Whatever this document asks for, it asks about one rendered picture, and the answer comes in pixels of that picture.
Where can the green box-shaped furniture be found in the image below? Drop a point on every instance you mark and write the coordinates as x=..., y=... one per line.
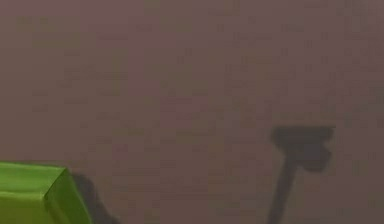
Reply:
x=30, y=193

